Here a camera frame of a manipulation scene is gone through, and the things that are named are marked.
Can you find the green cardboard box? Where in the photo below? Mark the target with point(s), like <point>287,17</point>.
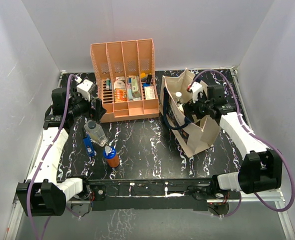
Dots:
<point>135,87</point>

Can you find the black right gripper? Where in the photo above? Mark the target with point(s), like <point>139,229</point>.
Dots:
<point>189,106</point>

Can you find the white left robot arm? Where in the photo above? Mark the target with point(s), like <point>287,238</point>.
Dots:
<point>41,194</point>

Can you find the tall clear square bottle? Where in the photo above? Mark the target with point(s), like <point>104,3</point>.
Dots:
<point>96,132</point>

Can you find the small white capped bottle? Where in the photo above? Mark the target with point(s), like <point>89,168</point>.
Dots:
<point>178,97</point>

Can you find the white red label card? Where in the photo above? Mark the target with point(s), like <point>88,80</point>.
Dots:
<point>149,92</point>

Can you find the orange bottle blue cap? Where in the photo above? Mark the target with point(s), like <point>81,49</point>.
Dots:
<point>111,156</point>

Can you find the blue black stapler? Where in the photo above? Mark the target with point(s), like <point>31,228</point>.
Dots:
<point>89,146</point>

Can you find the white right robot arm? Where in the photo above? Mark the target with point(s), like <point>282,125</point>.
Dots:
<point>261,169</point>

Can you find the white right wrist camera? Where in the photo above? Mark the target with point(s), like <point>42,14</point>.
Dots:
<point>197,91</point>

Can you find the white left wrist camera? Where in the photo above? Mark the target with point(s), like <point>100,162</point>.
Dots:
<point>84,87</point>

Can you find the white label packet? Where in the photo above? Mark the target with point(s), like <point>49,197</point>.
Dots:
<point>120,83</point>

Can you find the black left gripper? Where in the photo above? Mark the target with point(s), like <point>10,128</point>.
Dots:
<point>96,113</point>

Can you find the small clear glass bottle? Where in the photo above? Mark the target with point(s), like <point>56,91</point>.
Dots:
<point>181,108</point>

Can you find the green white glue stick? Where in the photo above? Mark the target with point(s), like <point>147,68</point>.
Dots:
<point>107,84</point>

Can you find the peach plastic desk organizer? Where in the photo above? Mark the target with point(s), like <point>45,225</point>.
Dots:
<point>125,58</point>

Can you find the orange spiral notebook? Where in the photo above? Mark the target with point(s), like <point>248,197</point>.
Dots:
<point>120,95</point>

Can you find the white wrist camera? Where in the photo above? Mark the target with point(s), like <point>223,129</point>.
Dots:
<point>84,87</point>
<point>197,91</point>

